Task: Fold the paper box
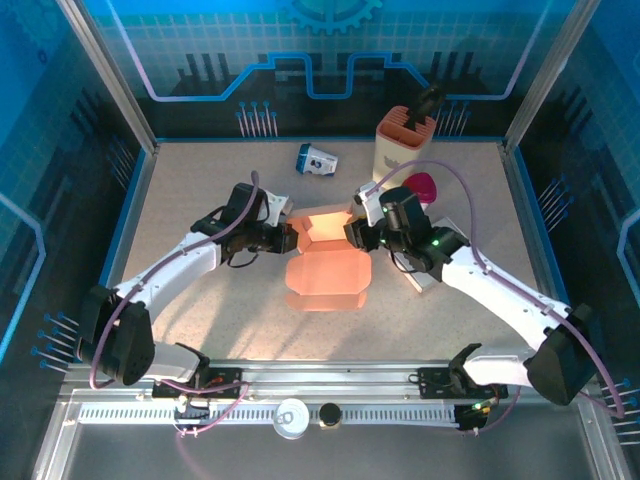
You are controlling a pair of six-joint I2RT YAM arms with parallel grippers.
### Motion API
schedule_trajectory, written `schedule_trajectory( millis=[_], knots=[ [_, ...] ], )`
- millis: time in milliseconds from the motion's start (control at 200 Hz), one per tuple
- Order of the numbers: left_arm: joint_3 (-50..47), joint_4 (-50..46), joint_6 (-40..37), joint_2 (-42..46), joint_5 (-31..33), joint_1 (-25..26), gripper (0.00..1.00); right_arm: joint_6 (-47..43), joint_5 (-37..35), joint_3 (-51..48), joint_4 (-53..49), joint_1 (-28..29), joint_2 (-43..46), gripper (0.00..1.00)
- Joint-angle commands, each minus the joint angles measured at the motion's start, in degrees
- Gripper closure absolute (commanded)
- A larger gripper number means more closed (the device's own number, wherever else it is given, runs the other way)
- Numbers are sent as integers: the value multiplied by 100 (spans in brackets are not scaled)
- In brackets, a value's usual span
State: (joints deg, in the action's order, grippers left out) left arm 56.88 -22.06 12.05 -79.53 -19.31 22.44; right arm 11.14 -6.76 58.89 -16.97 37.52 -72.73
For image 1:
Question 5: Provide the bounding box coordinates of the black round knob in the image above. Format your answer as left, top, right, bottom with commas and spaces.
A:
318, 402, 343, 429

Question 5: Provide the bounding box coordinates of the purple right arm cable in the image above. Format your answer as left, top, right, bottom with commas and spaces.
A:
372, 159, 625, 436

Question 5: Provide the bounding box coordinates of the white paper box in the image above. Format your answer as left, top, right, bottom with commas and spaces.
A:
405, 215, 455, 295

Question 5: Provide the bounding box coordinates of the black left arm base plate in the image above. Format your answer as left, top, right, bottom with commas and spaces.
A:
152, 367, 244, 401

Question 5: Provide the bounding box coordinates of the aluminium frame post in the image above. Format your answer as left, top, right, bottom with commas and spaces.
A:
501, 0, 604, 155
56, 0, 162, 155

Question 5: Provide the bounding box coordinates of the blue white small carton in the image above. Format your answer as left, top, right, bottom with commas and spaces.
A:
296, 143, 339, 178

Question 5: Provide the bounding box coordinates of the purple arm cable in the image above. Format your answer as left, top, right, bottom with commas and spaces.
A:
372, 159, 625, 436
88, 170, 260, 436

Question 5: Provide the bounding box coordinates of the white slotted cable duct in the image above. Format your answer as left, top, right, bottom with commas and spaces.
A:
77, 402, 461, 427

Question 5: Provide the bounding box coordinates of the aluminium frame rail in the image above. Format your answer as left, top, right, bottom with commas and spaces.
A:
58, 358, 604, 401

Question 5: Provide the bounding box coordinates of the black knife handle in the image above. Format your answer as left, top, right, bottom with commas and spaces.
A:
405, 83, 447, 134

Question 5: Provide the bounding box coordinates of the white container pink lid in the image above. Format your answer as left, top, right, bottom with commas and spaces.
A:
402, 171, 439, 214

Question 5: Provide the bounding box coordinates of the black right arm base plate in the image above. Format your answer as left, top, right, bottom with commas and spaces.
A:
417, 367, 509, 401

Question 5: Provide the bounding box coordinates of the white round tin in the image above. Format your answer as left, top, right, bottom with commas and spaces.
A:
273, 398, 310, 440

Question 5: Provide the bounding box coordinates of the brown cardboard box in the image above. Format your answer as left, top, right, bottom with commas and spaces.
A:
283, 203, 375, 314

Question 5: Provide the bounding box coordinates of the black controller board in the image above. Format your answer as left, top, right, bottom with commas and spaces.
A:
171, 398, 212, 432
455, 397, 496, 435

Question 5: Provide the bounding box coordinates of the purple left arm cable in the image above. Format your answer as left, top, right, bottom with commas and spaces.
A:
88, 170, 260, 436

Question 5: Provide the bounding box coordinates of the beige knife block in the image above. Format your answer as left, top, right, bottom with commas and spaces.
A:
372, 104, 437, 191

